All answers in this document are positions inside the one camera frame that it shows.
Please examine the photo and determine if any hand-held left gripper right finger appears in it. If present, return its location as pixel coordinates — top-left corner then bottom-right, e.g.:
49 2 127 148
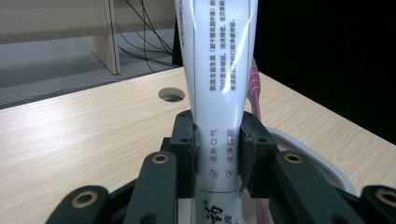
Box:
237 110 280 200

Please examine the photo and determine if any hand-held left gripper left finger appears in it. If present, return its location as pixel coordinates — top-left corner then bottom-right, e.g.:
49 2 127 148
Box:
169 109 199 200

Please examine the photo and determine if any pink toothbrush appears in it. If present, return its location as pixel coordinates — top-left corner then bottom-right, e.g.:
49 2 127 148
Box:
247 56 271 224

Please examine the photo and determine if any grey toothbrush holder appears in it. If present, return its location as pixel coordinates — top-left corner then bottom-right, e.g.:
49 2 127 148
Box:
177 125 358 224

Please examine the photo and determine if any white toothpaste tube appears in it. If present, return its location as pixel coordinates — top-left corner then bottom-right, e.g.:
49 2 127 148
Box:
173 0 260 224

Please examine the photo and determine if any bundle of black floor cables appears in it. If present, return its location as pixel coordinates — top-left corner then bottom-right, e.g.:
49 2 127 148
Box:
117 0 176 73

